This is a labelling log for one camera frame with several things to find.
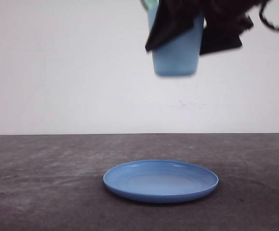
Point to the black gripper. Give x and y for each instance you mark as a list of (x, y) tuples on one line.
[(226, 20)]

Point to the mint green plastic spoon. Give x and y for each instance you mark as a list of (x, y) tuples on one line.
[(149, 4)]

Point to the light blue plastic cup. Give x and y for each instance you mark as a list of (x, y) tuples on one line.
[(179, 57)]

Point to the blue plastic plate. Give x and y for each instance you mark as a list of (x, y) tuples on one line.
[(160, 181)]

